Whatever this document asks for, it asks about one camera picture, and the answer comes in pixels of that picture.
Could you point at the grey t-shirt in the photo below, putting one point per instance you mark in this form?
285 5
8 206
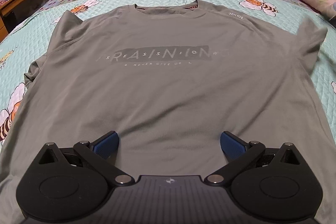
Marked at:
168 87

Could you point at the wooden desk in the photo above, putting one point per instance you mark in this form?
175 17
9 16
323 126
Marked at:
15 1

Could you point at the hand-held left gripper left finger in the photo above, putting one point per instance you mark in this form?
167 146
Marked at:
107 145

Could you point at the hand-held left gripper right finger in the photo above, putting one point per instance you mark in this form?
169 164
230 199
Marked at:
231 146

